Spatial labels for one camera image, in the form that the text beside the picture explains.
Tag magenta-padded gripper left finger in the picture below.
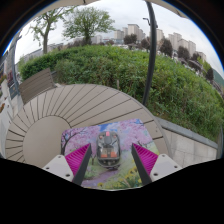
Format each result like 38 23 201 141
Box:
42 143 93 186

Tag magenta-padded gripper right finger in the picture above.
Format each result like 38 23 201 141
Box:
130 143 184 186

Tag floral printed mouse pad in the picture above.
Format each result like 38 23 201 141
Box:
60 118 161 191

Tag brown slatted outdoor chair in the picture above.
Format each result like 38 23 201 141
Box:
18 67 58 105

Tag green hedge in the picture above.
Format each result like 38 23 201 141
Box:
18 44 224 142

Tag dark curved parasol pole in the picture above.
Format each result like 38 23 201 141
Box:
142 1 159 107

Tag tall grey sign pillar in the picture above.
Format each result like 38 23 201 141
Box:
9 33 22 98

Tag tall bare-trunk tree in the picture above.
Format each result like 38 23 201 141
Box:
29 6 75 55

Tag distant apartment buildings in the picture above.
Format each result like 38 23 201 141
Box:
114 23 208 63

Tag round leafy green tree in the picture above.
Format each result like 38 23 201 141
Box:
62 6 116 46

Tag beige parasol canopy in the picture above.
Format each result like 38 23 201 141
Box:
43 0 188 19

